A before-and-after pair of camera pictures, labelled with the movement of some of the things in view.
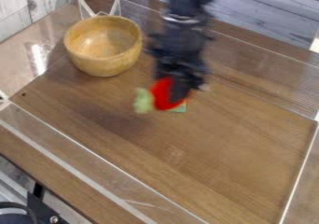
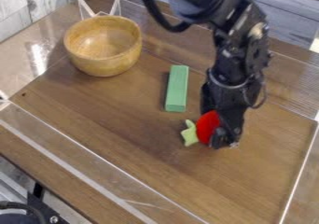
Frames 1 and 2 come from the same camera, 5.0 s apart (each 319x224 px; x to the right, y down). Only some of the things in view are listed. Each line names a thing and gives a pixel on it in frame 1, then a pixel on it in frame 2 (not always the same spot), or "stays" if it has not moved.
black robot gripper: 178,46 to 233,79
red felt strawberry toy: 161,94 to 206,124
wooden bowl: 103,44 stays
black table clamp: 46,215 stays
